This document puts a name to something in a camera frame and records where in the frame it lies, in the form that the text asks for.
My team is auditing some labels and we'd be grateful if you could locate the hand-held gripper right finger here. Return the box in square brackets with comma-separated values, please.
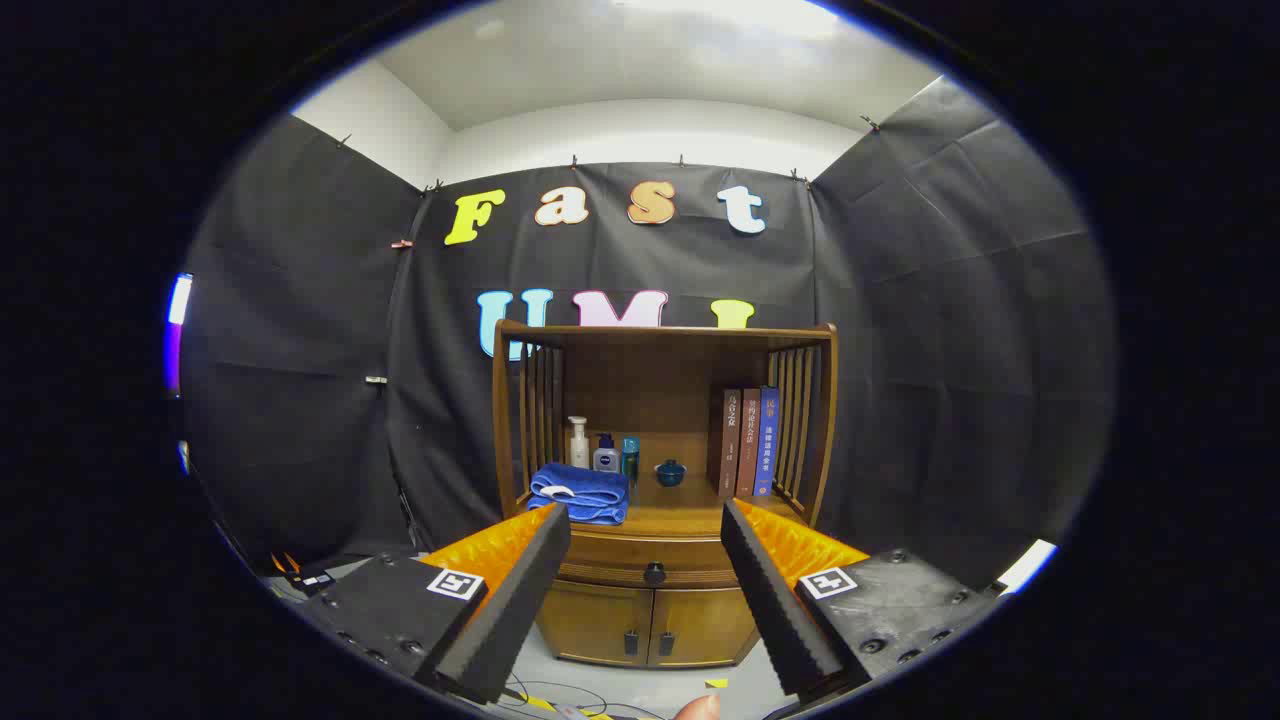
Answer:
[720, 499, 1001, 701]

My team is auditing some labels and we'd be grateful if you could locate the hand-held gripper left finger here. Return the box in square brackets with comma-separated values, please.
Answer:
[300, 503, 572, 704]

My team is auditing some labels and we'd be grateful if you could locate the wooden drawer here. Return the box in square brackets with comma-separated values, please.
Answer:
[555, 530, 743, 590]

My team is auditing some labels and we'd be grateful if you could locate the wooden cabinet door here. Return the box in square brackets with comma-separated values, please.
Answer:
[650, 586, 759, 669]
[538, 582, 654, 667]

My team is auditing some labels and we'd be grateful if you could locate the wooden countertop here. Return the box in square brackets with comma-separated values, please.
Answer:
[513, 484, 807, 538]

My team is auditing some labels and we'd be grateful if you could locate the wooden cabinet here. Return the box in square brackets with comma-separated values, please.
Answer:
[492, 320, 839, 669]

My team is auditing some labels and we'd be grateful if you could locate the blue folded towel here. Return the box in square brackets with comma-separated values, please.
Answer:
[527, 462, 630, 526]

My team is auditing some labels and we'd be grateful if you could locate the blue book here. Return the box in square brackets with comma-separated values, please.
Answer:
[753, 387, 781, 499]

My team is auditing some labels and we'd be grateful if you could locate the reddish brown book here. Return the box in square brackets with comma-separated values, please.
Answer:
[736, 388, 763, 498]

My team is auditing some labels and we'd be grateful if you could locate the dark brown book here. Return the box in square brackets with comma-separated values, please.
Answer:
[708, 389, 743, 498]

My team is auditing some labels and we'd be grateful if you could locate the black electronic device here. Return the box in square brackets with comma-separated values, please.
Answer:
[268, 552, 338, 598]

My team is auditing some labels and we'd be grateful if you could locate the white panel with dark slots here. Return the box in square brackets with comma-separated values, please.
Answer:
[998, 539, 1059, 595]

